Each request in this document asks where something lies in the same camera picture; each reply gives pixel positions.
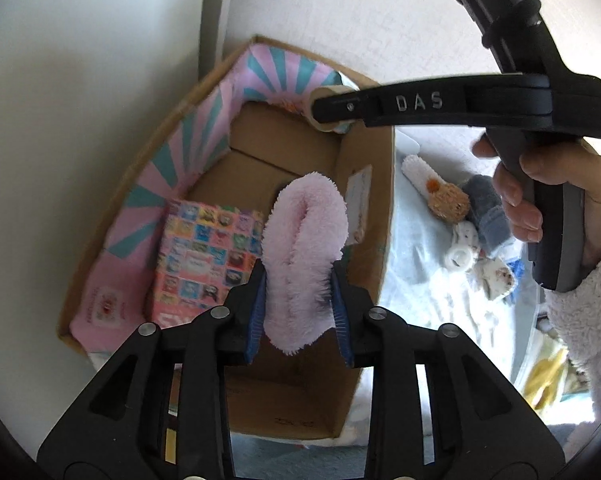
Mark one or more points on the yellow item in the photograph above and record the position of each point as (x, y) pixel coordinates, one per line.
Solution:
(545, 375)

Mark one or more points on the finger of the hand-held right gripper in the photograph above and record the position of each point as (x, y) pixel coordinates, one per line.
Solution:
(410, 105)

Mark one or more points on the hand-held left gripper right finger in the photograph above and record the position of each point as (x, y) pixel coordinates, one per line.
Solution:
(338, 305)

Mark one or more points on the pink fluffy sock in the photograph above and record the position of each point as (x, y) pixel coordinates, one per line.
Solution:
(300, 240)

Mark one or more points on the small white sock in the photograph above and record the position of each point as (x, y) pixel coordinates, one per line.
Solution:
(460, 255)

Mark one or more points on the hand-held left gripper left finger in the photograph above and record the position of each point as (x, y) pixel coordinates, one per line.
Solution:
(258, 305)

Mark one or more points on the person's right forearm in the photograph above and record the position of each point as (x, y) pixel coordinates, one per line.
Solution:
(590, 335)

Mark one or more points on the cardboard box with pink striped flaps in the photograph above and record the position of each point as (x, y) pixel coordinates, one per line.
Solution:
(275, 135)

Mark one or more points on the person's right hand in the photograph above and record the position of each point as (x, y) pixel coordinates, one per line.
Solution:
(518, 200)

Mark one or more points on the grey sock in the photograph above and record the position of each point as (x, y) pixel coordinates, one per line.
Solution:
(485, 200)

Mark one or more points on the beige tape roll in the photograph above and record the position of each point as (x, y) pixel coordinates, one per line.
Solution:
(330, 127)

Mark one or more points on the light blue printed blanket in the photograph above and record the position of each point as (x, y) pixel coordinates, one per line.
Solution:
(420, 280)

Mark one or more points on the white fluffy sock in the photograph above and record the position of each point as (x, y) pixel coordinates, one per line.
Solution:
(415, 172)

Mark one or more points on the white patterned cloth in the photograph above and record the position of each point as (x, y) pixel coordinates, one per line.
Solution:
(495, 277)

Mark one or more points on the colourful patterned box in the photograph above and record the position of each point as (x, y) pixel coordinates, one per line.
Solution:
(200, 255)

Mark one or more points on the grey door frame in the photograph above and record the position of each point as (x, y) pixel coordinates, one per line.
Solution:
(213, 10)

